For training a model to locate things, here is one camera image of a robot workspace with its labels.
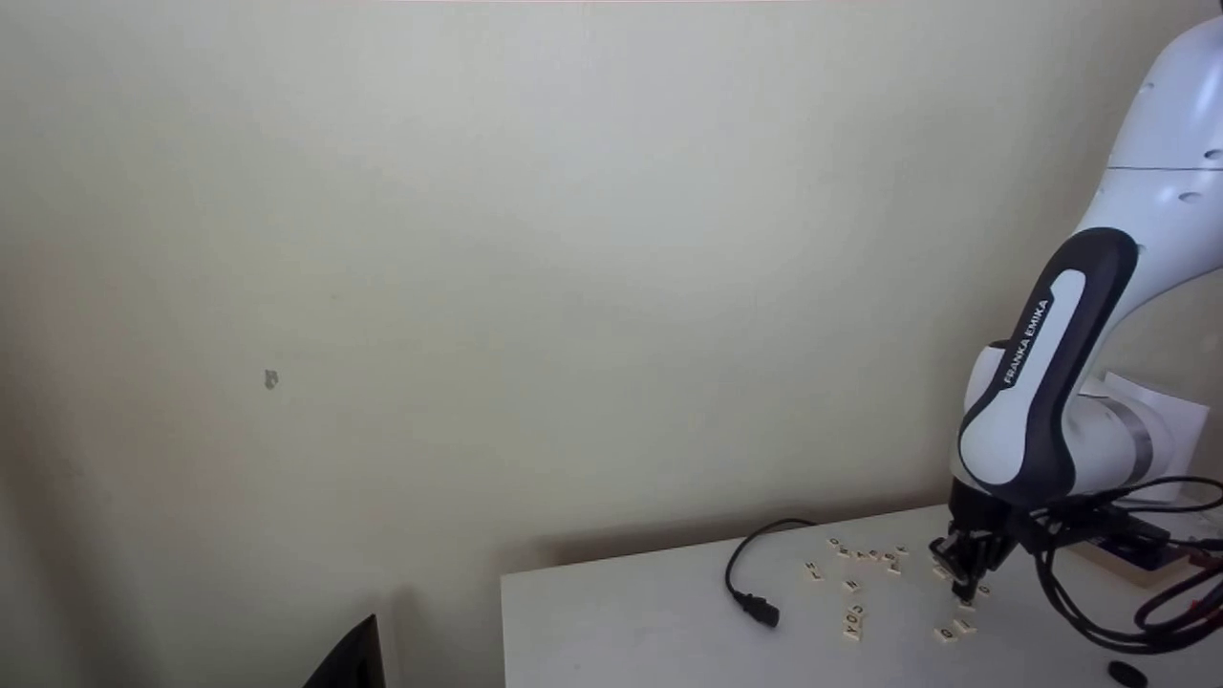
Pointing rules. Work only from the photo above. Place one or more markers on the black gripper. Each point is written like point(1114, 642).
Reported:
point(978, 528)

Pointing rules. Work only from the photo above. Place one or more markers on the cream letter tile G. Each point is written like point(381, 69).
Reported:
point(946, 631)

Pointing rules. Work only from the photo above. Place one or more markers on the cream letter tile O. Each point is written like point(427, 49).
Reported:
point(853, 612)

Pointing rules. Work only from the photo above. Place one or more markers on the cream letter tile Y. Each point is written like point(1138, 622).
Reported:
point(849, 629)

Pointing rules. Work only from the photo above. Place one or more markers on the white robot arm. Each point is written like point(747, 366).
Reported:
point(1171, 154)

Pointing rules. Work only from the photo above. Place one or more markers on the cream letter tile N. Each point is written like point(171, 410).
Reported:
point(813, 571)

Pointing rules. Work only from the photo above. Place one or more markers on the black remote control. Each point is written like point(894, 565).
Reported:
point(1150, 536)

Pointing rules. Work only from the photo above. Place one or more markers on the black round cap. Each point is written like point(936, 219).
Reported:
point(1127, 670)

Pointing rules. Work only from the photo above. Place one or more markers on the white air purifier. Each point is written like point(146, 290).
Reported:
point(1171, 425)

